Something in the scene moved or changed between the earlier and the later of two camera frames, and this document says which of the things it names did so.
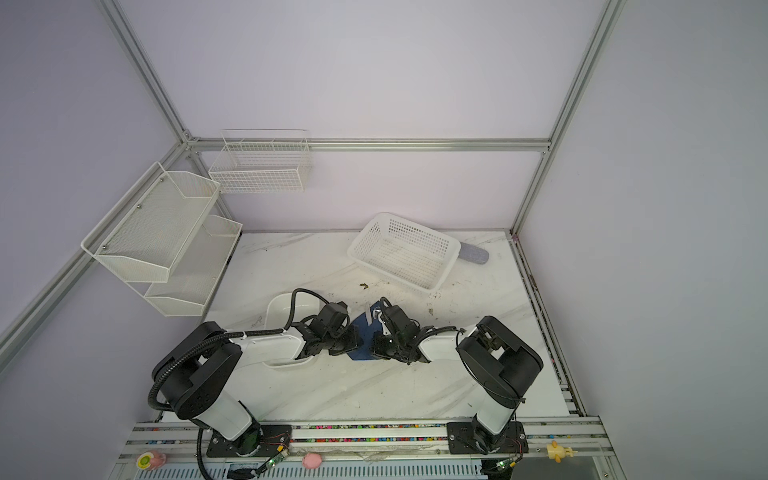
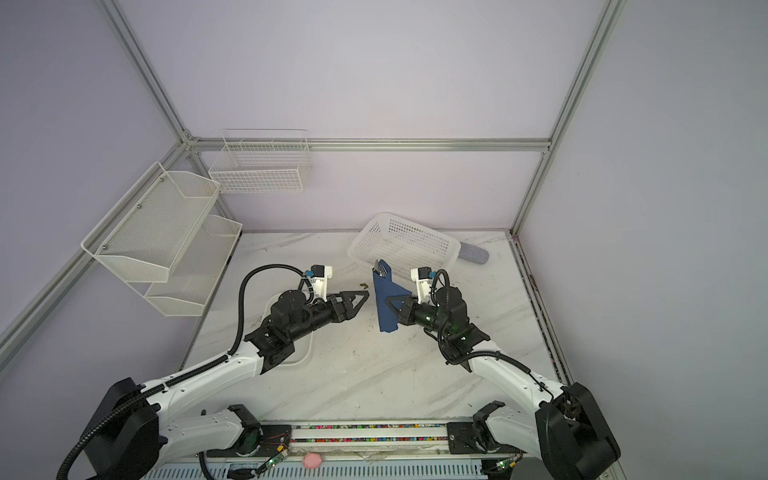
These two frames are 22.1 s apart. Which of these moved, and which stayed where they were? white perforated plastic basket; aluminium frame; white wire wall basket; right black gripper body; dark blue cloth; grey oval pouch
Moved: dark blue cloth; right black gripper body
Stayed: aluminium frame; white wire wall basket; grey oval pouch; white perforated plastic basket
